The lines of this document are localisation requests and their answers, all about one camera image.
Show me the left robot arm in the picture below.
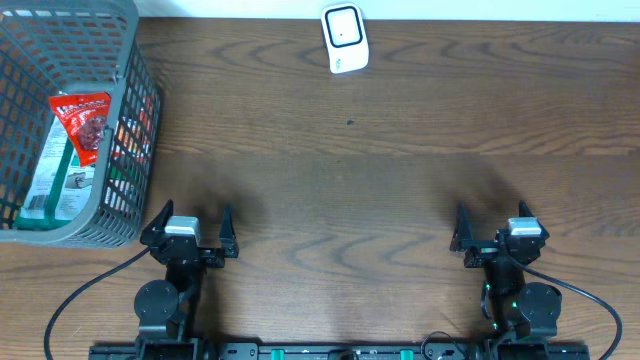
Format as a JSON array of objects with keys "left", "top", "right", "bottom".
[{"left": 134, "top": 201, "right": 239, "bottom": 360}]

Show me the white green 3M package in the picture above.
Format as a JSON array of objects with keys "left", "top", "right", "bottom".
[{"left": 14, "top": 117, "right": 95, "bottom": 231}]

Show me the white barcode scanner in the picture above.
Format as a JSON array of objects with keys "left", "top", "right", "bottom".
[{"left": 320, "top": 3, "right": 370, "bottom": 74}]

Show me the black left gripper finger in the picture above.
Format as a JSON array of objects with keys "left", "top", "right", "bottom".
[
  {"left": 218, "top": 206, "right": 239, "bottom": 258},
  {"left": 141, "top": 200, "right": 174, "bottom": 244}
]

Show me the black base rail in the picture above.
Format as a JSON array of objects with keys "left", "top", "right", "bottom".
[{"left": 89, "top": 341, "right": 591, "bottom": 360}]

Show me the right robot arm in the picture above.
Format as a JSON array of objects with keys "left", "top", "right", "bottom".
[{"left": 450, "top": 201, "right": 562, "bottom": 359}]

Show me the red candy bag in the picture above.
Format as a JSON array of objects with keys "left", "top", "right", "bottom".
[{"left": 49, "top": 92, "right": 111, "bottom": 167}]

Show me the grey plastic mesh basket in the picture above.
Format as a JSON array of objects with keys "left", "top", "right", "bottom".
[{"left": 1, "top": 0, "right": 161, "bottom": 249}]

